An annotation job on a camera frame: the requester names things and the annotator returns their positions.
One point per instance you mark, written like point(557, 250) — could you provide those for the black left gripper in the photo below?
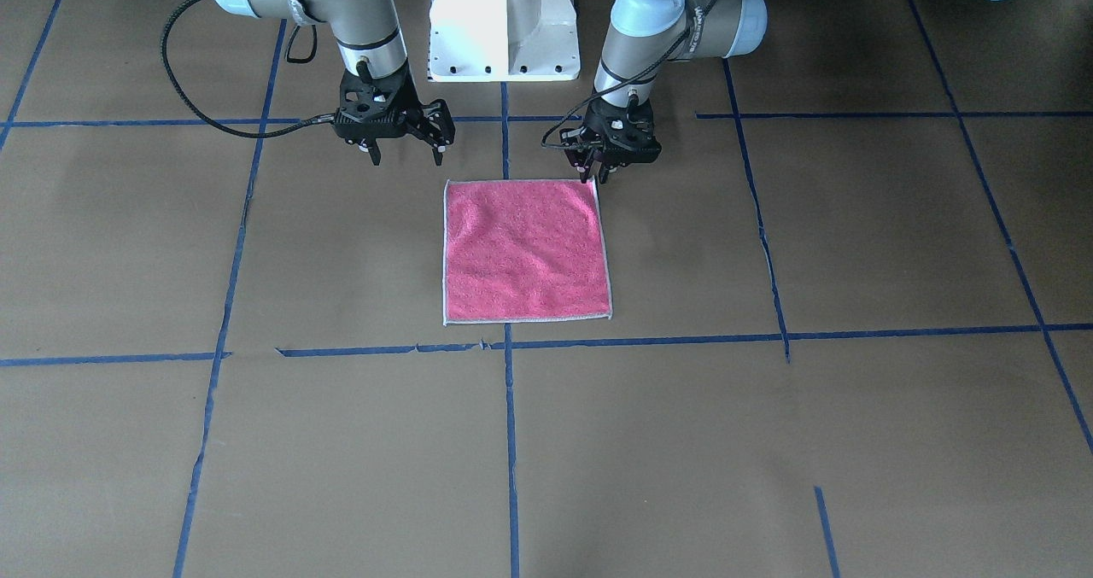
point(646, 124)

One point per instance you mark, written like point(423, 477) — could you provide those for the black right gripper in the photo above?
point(416, 106)

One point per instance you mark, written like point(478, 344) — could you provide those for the pink towel with grey edge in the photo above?
point(523, 250)

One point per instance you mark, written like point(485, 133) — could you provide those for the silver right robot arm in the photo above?
point(367, 32)

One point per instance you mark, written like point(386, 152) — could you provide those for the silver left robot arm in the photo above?
point(645, 35)

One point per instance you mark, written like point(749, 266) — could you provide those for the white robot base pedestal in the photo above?
point(476, 41)

